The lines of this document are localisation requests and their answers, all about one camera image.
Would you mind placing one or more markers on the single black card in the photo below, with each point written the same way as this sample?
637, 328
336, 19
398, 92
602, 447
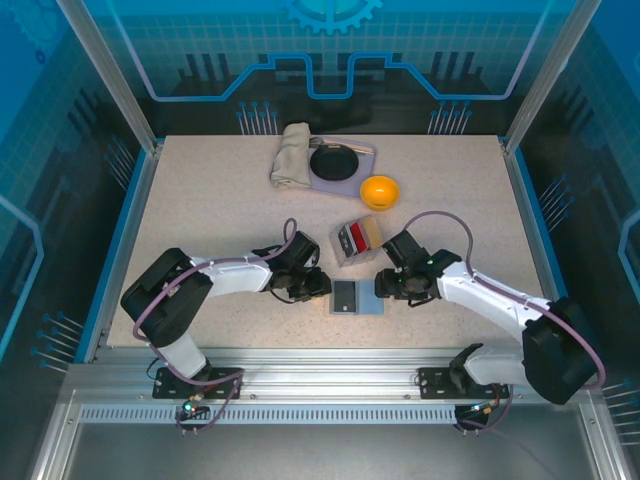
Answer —
346, 297

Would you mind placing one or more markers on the clear acrylic card box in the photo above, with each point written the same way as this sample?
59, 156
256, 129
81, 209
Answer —
350, 259

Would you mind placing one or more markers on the stack of gold cards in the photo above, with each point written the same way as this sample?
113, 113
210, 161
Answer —
372, 231

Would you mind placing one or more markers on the stack of red cards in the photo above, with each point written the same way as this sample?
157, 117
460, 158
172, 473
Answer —
359, 236

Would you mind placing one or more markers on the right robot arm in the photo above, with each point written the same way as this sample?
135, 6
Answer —
555, 355

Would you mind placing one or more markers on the orange bowl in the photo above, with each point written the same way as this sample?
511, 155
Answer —
380, 192

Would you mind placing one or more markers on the black round plate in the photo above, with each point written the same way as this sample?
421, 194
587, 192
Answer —
334, 163

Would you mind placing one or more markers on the lavender tray mat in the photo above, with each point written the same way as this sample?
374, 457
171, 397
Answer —
364, 167

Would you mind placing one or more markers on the beige folded cloth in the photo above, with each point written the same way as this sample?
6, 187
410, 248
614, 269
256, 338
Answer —
291, 156

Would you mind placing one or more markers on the aluminium mounting rail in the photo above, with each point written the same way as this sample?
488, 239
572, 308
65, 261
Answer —
325, 370

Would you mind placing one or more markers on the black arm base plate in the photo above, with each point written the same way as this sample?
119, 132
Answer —
170, 387
435, 385

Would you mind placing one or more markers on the aluminium frame post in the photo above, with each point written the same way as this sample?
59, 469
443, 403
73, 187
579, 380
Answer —
110, 75
552, 75

